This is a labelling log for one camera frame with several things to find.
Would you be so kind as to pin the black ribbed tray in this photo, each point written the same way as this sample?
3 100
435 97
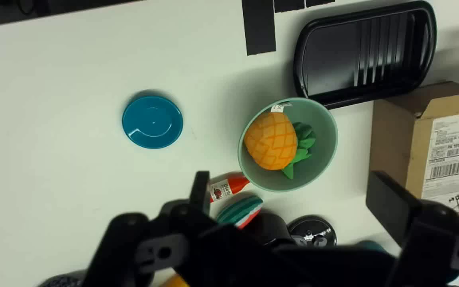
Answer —
334 52

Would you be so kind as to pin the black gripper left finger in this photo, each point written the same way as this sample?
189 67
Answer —
199 193

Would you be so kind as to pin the watermelon slice plushie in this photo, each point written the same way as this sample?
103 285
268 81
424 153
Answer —
239 209

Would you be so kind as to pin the light green bowl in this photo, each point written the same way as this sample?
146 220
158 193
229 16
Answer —
322 121

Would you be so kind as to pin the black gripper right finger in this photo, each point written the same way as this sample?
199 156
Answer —
390 207

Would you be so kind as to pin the orange pineapple plushie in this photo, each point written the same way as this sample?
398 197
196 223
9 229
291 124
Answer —
269 140

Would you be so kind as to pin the black pot lid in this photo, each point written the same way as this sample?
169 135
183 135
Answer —
311 228

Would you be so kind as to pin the blue round plate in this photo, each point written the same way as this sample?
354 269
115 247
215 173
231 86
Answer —
151 121

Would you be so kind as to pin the dark speckled fuzzy cloth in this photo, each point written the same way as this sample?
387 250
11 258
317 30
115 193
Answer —
64 279

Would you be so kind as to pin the black tape strip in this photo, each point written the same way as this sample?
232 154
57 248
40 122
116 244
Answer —
260 25

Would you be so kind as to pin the red toy ketchup bottle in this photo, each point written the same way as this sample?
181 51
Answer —
229 185

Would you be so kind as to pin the orange yellow toy cup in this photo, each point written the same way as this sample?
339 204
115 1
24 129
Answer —
173 280

